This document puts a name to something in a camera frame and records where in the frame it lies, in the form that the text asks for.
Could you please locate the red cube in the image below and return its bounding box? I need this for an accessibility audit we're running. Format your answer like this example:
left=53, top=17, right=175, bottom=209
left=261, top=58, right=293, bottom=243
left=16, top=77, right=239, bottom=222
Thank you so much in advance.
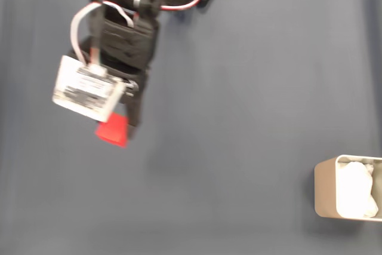
left=94, top=112, right=130, bottom=148

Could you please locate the beige rounded plastic box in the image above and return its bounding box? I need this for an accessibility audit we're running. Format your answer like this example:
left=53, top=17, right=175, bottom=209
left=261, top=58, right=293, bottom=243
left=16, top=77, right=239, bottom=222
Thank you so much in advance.
left=314, top=154, right=382, bottom=223

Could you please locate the dark blue table mat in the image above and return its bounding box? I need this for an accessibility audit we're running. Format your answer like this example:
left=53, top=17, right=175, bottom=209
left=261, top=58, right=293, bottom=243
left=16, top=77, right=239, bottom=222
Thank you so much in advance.
left=0, top=0, right=382, bottom=255

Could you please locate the white crumpled tissue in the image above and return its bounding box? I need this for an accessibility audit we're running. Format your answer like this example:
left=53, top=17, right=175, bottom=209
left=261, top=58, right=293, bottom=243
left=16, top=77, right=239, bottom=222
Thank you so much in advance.
left=337, top=161, right=379, bottom=219

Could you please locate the white red camera cable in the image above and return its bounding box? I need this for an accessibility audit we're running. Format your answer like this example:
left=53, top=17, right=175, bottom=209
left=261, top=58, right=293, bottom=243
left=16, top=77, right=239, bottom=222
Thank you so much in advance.
left=70, top=1, right=135, bottom=72

